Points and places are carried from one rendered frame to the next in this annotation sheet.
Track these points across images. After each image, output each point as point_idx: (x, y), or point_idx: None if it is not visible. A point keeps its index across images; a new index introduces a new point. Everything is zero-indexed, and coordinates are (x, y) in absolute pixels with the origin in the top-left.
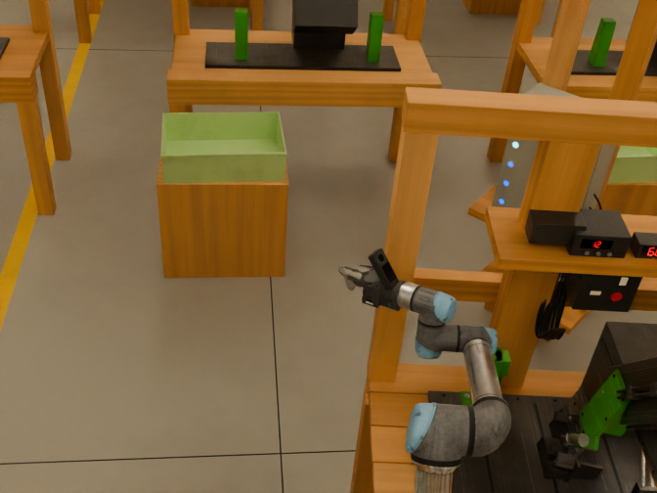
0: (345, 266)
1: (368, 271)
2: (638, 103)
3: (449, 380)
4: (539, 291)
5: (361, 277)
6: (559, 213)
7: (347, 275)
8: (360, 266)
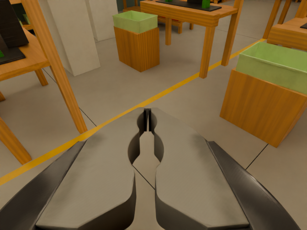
0: (153, 108)
1: (200, 227)
2: None
3: None
4: None
5: (71, 228)
6: None
7: (79, 141)
8: (203, 149)
